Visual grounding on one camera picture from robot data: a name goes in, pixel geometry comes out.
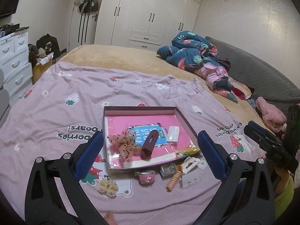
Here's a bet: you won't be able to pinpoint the pink strawberry blanket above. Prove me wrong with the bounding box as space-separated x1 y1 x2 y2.
1 62 263 224

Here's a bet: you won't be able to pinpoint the hanging bags on door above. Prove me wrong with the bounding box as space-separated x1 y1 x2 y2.
74 0 99 14

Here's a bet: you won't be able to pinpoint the white earring card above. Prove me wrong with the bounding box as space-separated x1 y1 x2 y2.
181 169 201 188

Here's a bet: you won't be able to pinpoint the small white packet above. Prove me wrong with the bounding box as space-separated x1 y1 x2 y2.
166 126 180 143

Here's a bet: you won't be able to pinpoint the cream translucent claw clip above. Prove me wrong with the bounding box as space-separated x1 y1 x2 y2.
98 178 119 198

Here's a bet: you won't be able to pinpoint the left hand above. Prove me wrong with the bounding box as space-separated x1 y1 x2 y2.
104 211 117 225

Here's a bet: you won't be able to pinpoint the dark red hair clip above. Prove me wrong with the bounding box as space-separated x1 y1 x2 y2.
140 130 159 160

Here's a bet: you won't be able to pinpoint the green sleeve right forearm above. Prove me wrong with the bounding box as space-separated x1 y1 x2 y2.
274 177 294 220

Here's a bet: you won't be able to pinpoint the yellow item in clear bag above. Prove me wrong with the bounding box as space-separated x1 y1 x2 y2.
174 147 201 158

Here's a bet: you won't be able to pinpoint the pink pyjama garment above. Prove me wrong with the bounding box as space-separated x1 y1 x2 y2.
193 63 252 103

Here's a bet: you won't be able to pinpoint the pink sheet with blue label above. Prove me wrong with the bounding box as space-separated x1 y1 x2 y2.
104 113 198 172

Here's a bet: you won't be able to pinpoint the blue floral duvet pile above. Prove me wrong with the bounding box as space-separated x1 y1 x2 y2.
157 31 220 72

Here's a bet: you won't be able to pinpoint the white drawer cabinet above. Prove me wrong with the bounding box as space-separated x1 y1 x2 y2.
1 28 33 106

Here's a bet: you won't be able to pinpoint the orange spiral hair tie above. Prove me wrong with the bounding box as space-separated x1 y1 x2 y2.
166 164 184 192

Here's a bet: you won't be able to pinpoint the dark shallow tray box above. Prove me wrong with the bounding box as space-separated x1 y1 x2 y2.
103 106 200 173

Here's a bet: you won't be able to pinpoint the spotted beige bow scrunchie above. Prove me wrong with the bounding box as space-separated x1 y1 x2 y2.
107 127 142 161

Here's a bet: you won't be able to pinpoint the clear box of hairpins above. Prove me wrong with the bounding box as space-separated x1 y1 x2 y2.
160 163 178 178

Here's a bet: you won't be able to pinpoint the grey quilted headboard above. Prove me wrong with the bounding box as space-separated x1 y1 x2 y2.
205 36 299 115

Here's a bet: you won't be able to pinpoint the pink fuzzy keychain pouch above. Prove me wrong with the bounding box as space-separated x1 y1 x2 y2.
134 171 155 185

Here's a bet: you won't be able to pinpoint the right hand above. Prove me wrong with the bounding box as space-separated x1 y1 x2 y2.
261 155 290 197

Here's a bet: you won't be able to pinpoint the white wardrobe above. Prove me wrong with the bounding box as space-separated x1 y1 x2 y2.
94 0 201 51

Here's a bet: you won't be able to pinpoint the pink fluffy garment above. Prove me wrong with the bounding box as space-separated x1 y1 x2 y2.
256 97 287 133

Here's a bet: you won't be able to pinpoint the white pink claw clip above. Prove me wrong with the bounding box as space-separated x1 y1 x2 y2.
181 156 200 174

